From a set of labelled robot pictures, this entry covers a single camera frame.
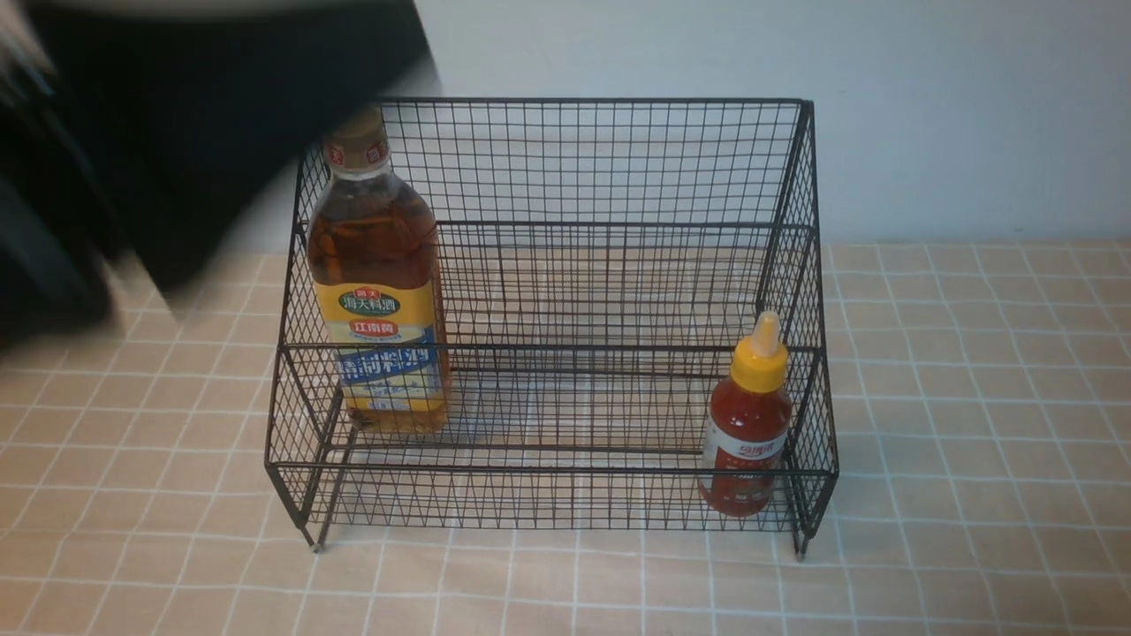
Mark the black wire mesh shelf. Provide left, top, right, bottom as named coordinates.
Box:
left=265, top=98, right=839, bottom=559

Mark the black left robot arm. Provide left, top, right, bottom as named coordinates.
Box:
left=1, top=1, right=433, bottom=351

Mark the beige checkered tablecloth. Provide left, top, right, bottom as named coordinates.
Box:
left=3, top=242, right=1128, bottom=635

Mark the large cooking wine bottle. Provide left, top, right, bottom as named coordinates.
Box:
left=307, top=105, right=451, bottom=435

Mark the small red sauce bottle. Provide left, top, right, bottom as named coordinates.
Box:
left=699, top=310, right=793, bottom=519

